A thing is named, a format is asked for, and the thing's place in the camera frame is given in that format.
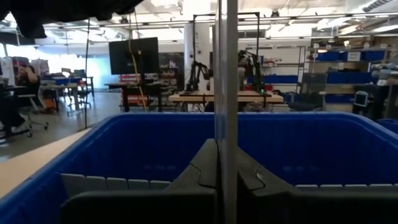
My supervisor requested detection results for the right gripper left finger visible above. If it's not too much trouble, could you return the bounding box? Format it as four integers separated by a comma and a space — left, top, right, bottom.
167, 138, 219, 195

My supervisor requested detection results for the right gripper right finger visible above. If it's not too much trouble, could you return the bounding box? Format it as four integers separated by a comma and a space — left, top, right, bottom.
238, 147, 297, 195

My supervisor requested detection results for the large blue plastic bin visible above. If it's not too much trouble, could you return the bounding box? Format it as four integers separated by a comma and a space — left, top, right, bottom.
0, 112, 398, 224

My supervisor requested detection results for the long grey slotted divider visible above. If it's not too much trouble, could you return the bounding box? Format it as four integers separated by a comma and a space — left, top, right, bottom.
60, 173, 398, 198

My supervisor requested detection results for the short grey slotted divider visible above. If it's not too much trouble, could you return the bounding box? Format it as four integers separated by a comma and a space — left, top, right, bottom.
213, 0, 240, 224

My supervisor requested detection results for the wooden robot station table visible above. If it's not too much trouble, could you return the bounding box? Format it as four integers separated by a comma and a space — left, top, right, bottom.
169, 90, 285, 113

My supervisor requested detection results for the dark mesh office chair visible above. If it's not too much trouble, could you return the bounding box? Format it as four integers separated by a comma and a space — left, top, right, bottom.
287, 72, 326, 112

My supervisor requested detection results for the white column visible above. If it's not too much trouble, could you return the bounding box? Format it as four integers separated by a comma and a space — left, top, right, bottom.
183, 0, 216, 91

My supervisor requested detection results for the black monitor on stand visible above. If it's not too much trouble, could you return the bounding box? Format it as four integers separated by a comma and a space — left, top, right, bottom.
108, 37, 160, 76

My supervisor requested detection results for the shelf with blue bins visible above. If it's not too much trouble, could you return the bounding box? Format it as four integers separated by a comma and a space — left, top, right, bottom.
307, 45, 391, 108

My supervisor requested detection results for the cluttered room desk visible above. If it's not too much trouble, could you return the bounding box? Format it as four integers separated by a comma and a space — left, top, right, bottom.
39, 76, 96, 116

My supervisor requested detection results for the grey office chair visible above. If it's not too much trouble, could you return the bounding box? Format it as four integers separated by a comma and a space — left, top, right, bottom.
17, 93, 50, 138

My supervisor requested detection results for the person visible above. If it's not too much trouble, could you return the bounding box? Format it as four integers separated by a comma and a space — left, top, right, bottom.
0, 63, 41, 134

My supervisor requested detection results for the yellow hanging cable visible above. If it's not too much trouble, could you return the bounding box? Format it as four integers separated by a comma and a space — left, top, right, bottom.
128, 30, 147, 112

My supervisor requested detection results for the black station frame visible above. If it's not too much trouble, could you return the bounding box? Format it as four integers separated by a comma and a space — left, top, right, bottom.
192, 11, 262, 94

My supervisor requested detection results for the hanging black cable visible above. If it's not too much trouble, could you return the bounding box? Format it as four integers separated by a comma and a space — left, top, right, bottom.
84, 17, 91, 130

